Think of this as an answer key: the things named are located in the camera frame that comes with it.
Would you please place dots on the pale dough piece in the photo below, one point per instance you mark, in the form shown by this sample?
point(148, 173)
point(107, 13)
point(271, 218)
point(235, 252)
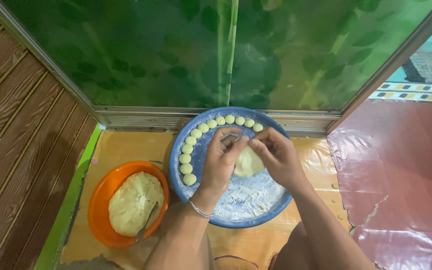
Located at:
point(246, 165)

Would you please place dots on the white flour layer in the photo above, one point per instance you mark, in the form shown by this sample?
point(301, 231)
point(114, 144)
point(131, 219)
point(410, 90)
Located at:
point(249, 198)

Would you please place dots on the green leaf-patterned glass panel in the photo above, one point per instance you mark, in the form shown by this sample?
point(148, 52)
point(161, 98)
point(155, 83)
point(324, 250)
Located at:
point(156, 48)

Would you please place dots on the yellow plastic floor sheet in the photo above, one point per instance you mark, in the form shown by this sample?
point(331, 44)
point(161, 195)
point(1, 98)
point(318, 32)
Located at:
point(126, 150)

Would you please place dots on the green plastic sheet edge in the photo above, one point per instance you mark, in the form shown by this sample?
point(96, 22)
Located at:
point(66, 210)

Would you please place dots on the row of small dough balls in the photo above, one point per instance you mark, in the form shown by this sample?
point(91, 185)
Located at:
point(186, 149)

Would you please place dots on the person's right hand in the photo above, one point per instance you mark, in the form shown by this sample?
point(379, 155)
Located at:
point(281, 159)

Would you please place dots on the round blue plastic tray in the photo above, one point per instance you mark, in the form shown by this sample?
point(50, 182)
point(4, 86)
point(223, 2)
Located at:
point(197, 153)

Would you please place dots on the red plastic floor sheet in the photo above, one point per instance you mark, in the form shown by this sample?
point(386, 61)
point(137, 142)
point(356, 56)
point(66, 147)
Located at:
point(399, 168)

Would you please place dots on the metal spoon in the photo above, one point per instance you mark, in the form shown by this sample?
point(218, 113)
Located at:
point(146, 223)

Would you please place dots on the aluminium door frame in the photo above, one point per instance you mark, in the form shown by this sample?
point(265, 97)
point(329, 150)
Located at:
point(216, 114)

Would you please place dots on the large pale dough mass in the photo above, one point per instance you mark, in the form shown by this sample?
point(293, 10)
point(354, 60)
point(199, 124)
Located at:
point(131, 202)

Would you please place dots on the person's right leg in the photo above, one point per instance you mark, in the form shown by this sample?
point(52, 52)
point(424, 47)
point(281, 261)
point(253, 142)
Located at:
point(291, 249)

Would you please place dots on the grey striped rug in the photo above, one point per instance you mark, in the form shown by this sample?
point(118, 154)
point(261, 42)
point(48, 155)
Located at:
point(431, 65)

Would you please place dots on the orange plastic bowl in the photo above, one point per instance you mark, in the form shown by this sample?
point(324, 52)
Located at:
point(101, 202)

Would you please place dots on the person's left hand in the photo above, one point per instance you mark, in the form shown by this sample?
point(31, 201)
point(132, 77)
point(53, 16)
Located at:
point(216, 168)

